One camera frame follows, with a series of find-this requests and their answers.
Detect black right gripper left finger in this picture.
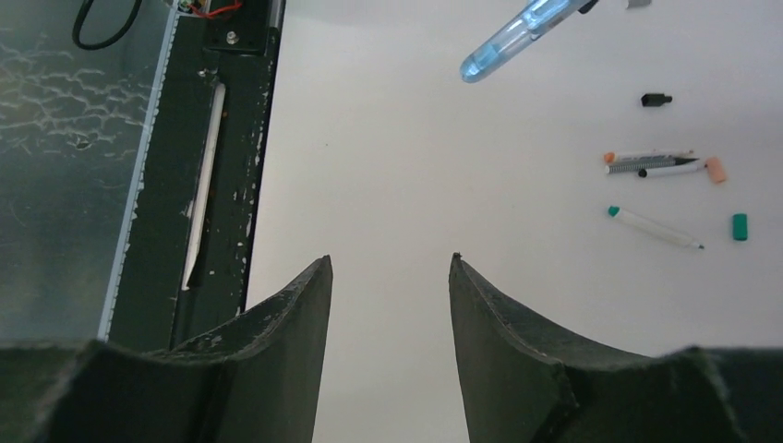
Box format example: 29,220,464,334
1,257,333,442

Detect white pen green end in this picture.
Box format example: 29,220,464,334
607,206,705,250

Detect green pen cap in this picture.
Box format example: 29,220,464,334
731,213,749,242

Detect light blue correction tape pen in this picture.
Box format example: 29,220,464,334
459,0,597,84

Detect black pen cap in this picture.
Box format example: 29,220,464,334
640,93,673,107

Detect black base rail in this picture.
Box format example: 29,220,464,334
98,1,285,352

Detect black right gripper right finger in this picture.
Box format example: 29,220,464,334
449,254,782,442

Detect white pen orange end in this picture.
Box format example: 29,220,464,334
603,150,694,164

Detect black checkered pen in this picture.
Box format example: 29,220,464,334
605,158,695,174

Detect grey pen cap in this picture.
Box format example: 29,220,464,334
625,0,652,9

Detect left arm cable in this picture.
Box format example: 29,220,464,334
71,0,145,52

